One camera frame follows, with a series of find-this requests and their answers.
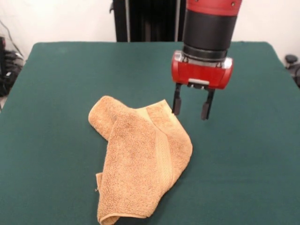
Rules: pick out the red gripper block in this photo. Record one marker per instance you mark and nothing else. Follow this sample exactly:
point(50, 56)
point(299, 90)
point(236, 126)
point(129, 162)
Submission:
point(199, 72)

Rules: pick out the tan terry towel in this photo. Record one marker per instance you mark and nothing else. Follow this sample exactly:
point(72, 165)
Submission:
point(140, 159)

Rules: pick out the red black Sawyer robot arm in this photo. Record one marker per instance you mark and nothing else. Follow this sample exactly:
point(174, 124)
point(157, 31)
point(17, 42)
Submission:
point(211, 28)

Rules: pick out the grey black tripod base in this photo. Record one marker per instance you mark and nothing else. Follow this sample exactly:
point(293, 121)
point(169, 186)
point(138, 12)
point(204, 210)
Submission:
point(291, 58)
point(9, 70)

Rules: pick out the dark green table cloth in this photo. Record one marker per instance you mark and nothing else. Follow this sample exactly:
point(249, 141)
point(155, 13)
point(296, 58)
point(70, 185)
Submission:
point(47, 152)

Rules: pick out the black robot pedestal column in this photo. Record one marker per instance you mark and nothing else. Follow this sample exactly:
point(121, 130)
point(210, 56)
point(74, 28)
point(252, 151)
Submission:
point(150, 21)

